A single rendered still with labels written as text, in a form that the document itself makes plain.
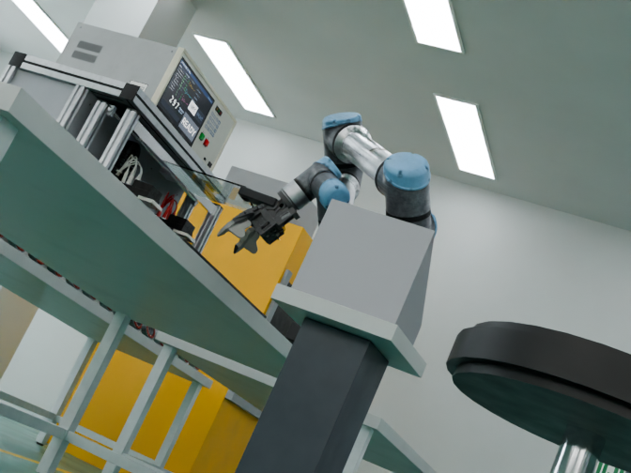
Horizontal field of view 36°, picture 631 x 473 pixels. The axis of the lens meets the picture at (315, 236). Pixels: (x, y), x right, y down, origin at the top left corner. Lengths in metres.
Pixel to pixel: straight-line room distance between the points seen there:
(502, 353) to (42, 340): 8.41
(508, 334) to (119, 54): 2.10
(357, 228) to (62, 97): 0.93
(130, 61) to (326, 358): 1.11
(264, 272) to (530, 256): 2.56
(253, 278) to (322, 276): 4.14
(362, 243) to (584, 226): 5.92
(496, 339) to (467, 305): 7.02
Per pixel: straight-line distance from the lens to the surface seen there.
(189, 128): 2.98
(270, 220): 2.56
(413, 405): 7.90
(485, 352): 1.03
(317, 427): 2.27
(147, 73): 2.88
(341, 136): 2.79
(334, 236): 2.39
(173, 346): 4.40
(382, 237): 2.36
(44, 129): 1.87
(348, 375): 2.28
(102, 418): 6.65
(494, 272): 8.12
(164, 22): 7.36
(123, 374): 6.66
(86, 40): 3.04
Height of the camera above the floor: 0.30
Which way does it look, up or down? 14 degrees up
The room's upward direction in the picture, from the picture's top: 25 degrees clockwise
